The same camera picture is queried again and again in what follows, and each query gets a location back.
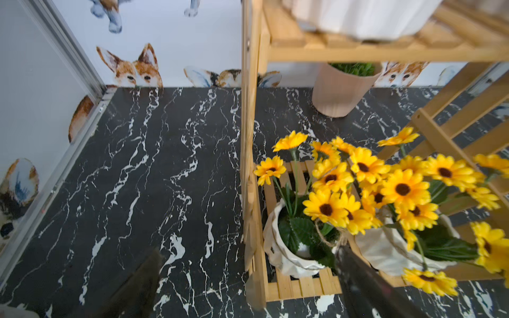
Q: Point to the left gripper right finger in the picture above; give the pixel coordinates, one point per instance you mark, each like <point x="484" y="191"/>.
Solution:
<point x="365" y="292"/>

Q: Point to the wooden two-tier shelf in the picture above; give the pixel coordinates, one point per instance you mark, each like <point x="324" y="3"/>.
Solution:
<point x="271" y="34"/>

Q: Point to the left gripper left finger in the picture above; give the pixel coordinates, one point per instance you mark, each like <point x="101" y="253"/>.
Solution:
<point x="132" y="292"/>

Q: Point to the pink pot green plant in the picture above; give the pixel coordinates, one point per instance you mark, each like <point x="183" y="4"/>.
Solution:
<point x="336" y="93"/>

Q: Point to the sunflower pot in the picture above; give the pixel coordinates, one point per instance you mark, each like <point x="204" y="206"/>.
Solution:
<point x="413" y="190"/>
<point x="365" y="20"/>
<point x="311" y="217"/>

